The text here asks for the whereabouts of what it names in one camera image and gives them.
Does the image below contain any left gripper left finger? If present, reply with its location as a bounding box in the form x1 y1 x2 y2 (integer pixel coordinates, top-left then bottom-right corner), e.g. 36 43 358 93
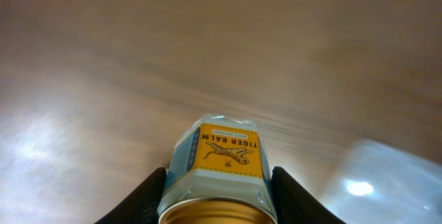
95 167 167 224

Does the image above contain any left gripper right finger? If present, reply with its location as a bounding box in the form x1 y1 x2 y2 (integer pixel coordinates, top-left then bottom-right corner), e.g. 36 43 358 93
271 167 345 224

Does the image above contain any tiger balm glass jar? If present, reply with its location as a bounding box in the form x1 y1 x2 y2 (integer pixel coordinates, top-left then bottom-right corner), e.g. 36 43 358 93
157 114 277 224

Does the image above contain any clear plastic container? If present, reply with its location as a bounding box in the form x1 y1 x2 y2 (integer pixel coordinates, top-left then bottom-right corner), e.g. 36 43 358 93
320 140 441 224

